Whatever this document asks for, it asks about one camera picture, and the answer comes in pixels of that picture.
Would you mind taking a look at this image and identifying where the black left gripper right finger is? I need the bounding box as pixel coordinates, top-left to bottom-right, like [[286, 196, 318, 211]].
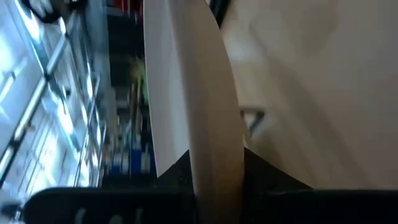
[[241, 147, 398, 224]]

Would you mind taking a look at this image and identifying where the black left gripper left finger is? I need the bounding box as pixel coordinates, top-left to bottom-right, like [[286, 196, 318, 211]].
[[23, 149, 200, 224]]

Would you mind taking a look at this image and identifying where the white plate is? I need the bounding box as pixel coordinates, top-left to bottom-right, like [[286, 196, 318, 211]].
[[142, 0, 246, 224]]

